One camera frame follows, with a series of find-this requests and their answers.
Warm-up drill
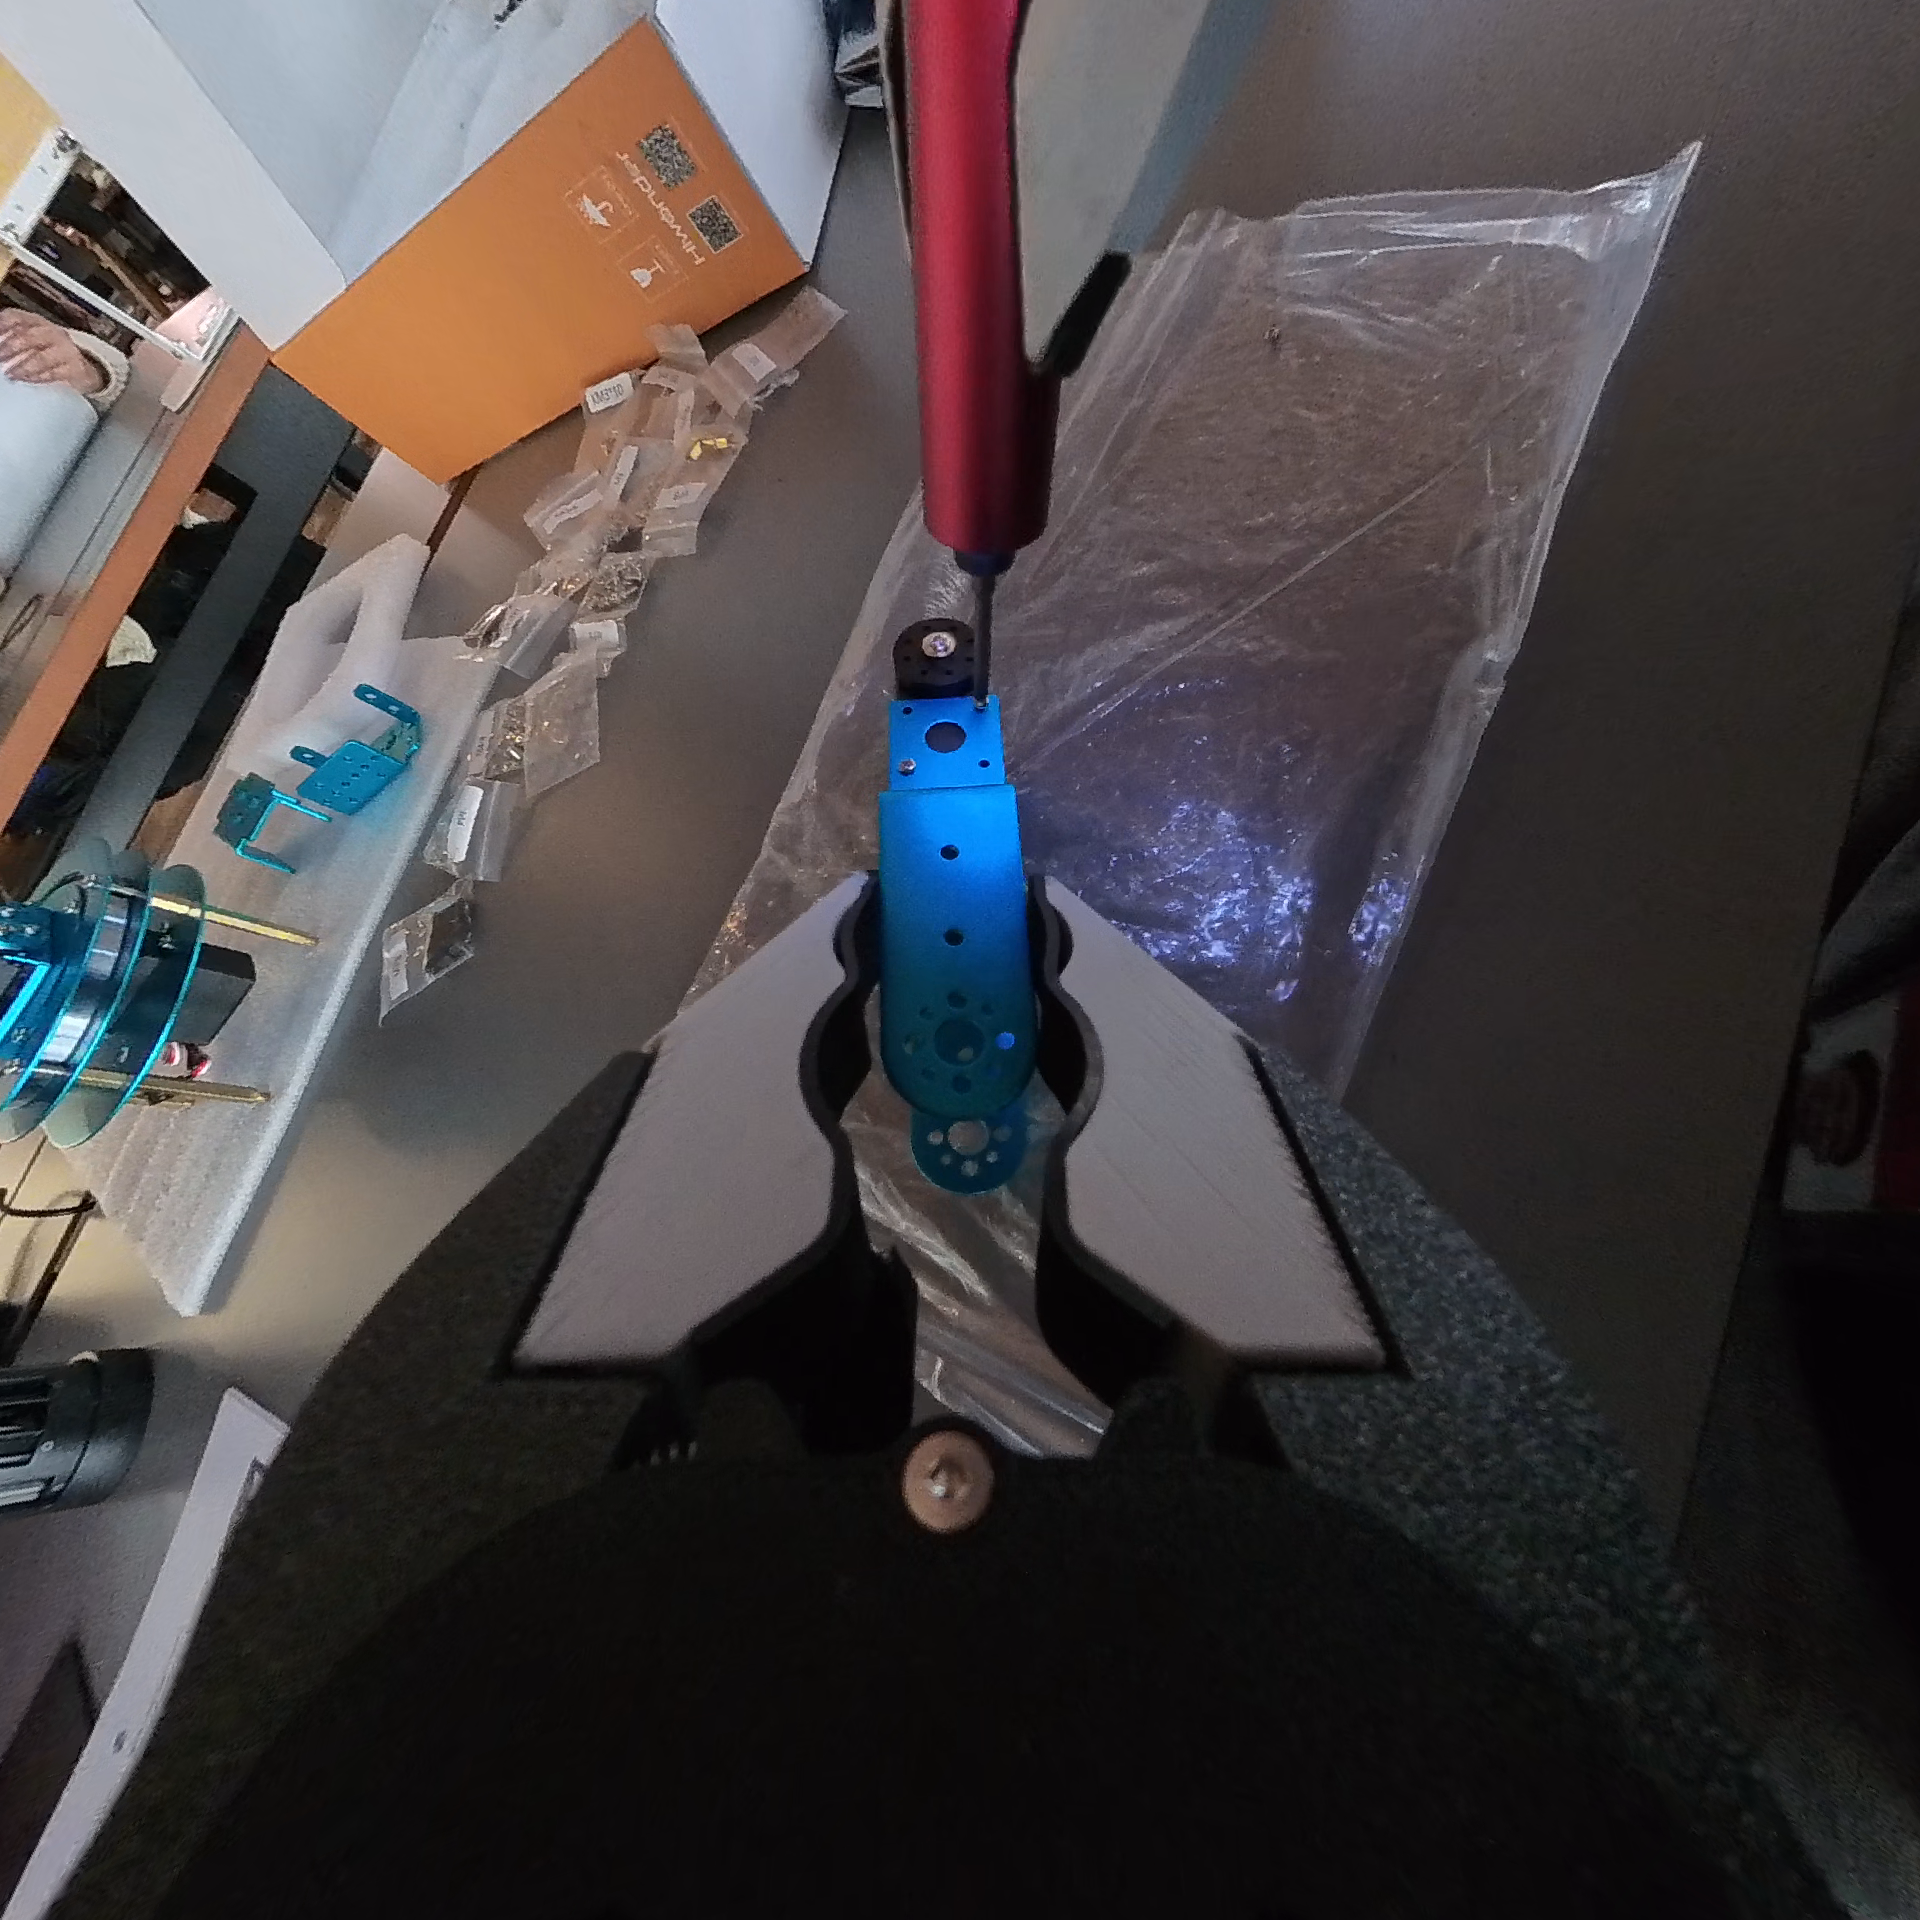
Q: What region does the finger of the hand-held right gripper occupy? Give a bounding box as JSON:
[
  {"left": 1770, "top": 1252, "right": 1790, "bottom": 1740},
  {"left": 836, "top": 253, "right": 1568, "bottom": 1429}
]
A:
[{"left": 1015, "top": 0, "right": 1213, "bottom": 379}]

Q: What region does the wooden edged table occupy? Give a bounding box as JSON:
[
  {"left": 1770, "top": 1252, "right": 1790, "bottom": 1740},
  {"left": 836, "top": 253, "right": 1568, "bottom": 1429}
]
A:
[{"left": 0, "top": 45, "right": 279, "bottom": 835}]

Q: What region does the orange white cardboard box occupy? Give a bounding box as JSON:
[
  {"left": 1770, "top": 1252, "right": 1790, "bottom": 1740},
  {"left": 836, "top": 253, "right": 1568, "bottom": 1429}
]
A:
[{"left": 0, "top": 0, "right": 846, "bottom": 484}]

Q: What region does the grey desk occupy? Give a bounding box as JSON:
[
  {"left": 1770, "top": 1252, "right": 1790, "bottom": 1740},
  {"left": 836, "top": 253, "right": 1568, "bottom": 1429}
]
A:
[{"left": 0, "top": 0, "right": 1920, "bottom": 1667}]

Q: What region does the blue robot arm base assembly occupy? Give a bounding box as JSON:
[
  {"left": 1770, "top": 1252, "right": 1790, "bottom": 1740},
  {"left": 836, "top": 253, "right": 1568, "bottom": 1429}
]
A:
[{"left": 0, "top": 849, "right": 325, "bottom": 1154}]

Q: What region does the red electric screwdriver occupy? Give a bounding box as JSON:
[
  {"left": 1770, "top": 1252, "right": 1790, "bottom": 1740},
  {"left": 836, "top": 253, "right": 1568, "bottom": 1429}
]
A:
[{"left": 896, "top": 0, "right": 1071, "bottom": 712}]

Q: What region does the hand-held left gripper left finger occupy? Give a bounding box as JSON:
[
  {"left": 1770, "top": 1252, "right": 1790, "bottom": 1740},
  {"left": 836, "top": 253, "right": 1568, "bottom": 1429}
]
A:
[{"left": 506, "top": 877, "right": 903, "bottom": 1378}]

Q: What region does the white foam sheet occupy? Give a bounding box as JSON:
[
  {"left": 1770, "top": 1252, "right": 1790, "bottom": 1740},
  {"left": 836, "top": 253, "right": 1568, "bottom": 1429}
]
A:
[{"left": 82, "top": 533, "right": 512, "bottom": 1319}]

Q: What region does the black cylindrical bit holder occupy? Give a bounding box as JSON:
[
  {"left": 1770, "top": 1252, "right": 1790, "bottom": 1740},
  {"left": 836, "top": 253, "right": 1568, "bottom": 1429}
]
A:
[{"left": 0, "top": 1346, "right": 156, "bottom": 1514}]

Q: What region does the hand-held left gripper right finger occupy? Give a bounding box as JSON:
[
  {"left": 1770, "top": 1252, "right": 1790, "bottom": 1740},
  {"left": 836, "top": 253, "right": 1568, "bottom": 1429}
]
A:
[{"left": 1025, "top": 874, "right": 1394, "bottom": 1373}]

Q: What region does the blue metal bracket with servo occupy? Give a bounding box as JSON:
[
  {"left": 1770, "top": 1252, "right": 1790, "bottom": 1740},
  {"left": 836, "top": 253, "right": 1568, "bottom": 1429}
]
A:
[{"left": 873, "top": 616, "right": 1047, "bottom": 1204}]

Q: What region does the clear plastic bag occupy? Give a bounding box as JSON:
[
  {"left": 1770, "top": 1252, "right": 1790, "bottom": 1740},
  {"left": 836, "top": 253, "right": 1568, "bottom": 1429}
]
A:
[{"left": 680, "top": 139, "right": 1708, "bottom": 1465}]

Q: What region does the pile of small screw bags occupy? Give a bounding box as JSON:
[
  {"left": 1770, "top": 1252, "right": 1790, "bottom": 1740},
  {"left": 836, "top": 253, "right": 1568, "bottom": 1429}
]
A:
[{"left": 374, "top": 287, "right": 852, "bottom": 1029}]

